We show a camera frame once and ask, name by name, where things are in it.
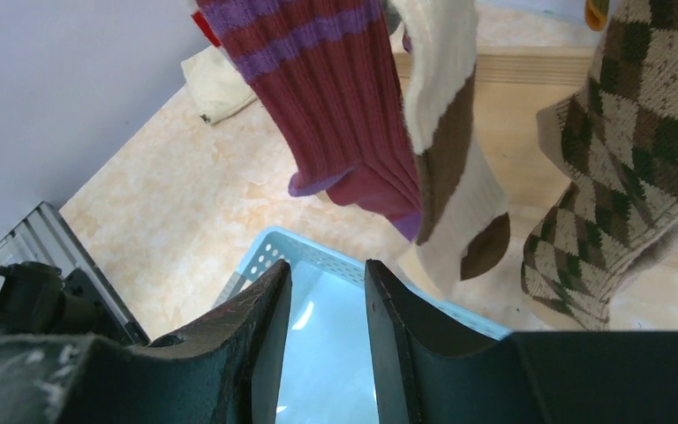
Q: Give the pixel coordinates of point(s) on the wooden hanger stand frame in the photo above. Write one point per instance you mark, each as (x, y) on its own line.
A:
(513, 84)

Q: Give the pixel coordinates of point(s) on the brown green argyle sock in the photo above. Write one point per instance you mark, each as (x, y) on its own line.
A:
(616, 139)

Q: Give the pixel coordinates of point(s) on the cream brown patch sock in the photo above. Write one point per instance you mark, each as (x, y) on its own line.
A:
(465, 228)

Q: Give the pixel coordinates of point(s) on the light blue plastic basket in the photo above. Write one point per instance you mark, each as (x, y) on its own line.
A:
(327, 367)

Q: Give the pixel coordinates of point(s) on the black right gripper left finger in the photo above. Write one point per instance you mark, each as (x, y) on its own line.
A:
(224, 367)

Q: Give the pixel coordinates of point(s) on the red white striped sock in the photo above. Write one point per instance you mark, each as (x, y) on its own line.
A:
(204, 27)

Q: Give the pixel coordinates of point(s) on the maroon purple yellow sock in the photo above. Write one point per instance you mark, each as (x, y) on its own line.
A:
(325, 72)

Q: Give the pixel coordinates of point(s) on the beige crumpled cloth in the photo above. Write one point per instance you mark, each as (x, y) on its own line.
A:
(216, 86)

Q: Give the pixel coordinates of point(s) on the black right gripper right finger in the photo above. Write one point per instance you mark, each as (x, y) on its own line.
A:
(429, 368)

